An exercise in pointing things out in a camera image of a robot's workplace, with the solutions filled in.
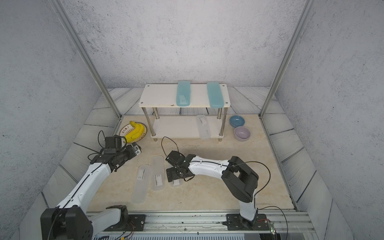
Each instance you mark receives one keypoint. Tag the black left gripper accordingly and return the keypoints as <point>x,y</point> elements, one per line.
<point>132,152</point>

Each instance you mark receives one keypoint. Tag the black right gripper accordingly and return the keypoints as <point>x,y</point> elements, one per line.
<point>173,176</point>

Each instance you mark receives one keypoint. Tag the clear pencil case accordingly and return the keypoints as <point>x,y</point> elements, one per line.
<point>141,184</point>
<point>177,183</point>
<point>158,173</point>
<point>203,127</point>

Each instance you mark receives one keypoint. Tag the blue pencil case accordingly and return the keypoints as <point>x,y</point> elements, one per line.
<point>215,95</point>
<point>183,97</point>

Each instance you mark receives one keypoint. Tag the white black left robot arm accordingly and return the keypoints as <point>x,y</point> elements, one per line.
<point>68,220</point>

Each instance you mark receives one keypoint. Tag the white two-tier shelf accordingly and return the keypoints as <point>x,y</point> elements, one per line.
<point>159,96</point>

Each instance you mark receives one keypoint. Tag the decorated round plate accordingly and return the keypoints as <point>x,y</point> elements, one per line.
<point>128,128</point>

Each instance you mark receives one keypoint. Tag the yellow toy banana bunch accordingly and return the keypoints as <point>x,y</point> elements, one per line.
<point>136,133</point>

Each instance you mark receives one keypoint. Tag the lilac ceramic bowl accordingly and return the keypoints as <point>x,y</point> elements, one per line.
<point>242,133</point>

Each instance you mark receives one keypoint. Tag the blue ceramic bowl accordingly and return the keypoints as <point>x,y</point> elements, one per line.
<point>237,121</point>

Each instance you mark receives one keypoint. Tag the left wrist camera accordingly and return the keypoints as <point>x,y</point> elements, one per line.
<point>136,149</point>

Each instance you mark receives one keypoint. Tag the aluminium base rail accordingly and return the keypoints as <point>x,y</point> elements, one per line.
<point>273,224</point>

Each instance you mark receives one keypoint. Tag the left aluminium frame post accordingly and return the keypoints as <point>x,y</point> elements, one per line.
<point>66,23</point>

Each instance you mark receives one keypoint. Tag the aluminium frame post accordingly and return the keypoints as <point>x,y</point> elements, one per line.
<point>66,23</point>
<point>309,5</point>

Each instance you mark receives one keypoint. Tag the right aluminium frame post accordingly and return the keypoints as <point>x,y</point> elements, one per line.
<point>309,5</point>

